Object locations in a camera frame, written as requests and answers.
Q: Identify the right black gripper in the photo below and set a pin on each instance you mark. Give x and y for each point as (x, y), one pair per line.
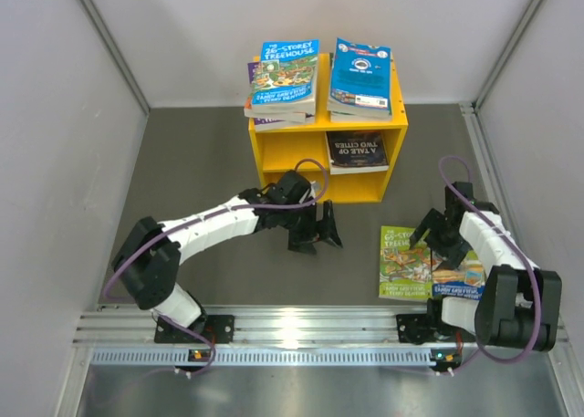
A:
(453, 255)

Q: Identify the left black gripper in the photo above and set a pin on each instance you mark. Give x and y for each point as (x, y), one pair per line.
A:
(327, 228)

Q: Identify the dark Tale of Two Cities book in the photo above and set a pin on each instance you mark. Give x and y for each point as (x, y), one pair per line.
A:
(354, 151)

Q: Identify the light blue 26-Storey Treehouse book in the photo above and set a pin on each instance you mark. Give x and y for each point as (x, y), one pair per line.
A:
(289, 50)

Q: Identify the blue back-cover book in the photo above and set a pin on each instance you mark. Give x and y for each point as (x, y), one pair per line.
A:
(360, 79)

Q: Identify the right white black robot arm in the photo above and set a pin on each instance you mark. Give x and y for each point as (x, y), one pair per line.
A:
(519, 304)

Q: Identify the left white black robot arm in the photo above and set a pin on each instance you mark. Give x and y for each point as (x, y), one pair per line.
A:
(148, 262)

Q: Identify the blue 91-Storey Treehouse book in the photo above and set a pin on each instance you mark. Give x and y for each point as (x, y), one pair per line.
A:
(466, 281)

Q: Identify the lime 65-Storey Treehouse book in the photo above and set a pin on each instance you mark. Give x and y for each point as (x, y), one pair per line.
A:
(405, 271)

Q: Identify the yellow wooden shelf box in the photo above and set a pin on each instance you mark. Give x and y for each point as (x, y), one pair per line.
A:
(278, 151)

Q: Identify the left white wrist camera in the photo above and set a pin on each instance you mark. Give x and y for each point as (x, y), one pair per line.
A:
(315, 190)

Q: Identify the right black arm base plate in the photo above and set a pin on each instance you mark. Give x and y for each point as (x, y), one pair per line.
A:
(415, 329)

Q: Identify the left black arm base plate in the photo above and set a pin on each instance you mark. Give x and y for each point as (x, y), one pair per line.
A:
(218, 329)

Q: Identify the aluminium mounting rail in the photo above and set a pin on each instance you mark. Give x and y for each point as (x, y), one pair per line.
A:
(262, 326)

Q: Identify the slotted grey cable duct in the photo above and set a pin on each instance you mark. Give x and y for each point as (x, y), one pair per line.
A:
(236, 357)

